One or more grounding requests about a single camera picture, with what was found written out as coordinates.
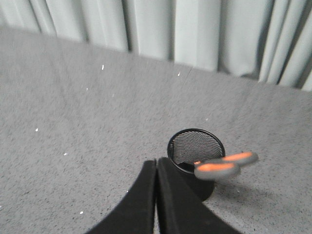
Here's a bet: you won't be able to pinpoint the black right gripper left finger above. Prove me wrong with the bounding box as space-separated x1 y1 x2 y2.
88 160 156 234

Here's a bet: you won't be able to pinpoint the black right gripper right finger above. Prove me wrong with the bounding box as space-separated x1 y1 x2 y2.
157 157 239 234

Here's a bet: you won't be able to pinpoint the grey orange handled scissors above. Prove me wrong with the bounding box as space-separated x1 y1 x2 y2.
194 152 259 180

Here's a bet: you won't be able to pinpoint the black mesh pen bucket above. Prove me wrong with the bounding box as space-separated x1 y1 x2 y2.
167 128 225 201

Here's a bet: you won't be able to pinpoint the grey pleated curtain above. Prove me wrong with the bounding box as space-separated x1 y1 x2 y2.
0 0 312 91

